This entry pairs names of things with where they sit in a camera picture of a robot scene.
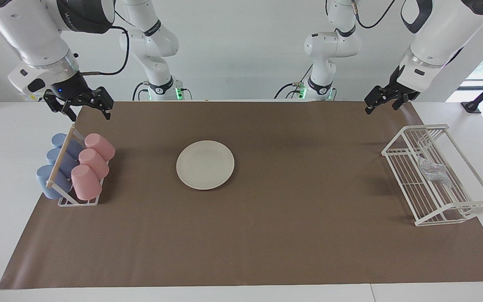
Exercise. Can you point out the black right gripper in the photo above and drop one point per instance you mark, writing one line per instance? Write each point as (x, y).
(67, 88)

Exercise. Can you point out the white wall socket box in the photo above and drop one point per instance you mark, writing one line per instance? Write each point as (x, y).
(29, 97)

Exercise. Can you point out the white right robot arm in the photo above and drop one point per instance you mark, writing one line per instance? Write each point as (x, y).
(36, 42)

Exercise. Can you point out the clear plastic bag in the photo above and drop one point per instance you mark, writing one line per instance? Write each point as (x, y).
(432, 171)

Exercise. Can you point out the cream round plate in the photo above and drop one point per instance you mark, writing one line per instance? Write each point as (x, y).
(205, 165)

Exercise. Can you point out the blue plastic cup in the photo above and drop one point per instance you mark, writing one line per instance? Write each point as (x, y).
(53, 156)
(44, 178)
(74, 147)

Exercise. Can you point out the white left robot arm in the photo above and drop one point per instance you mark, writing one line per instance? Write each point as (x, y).
(438, 37)

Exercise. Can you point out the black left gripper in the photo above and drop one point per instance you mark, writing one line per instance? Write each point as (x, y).
(401, 88)

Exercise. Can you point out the brown table mat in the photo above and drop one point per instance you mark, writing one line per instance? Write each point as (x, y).
(266, 239)

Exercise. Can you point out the pink plastic cup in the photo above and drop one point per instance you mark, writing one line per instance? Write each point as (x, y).
(94, 162)
(99, 146)
(86, 182)

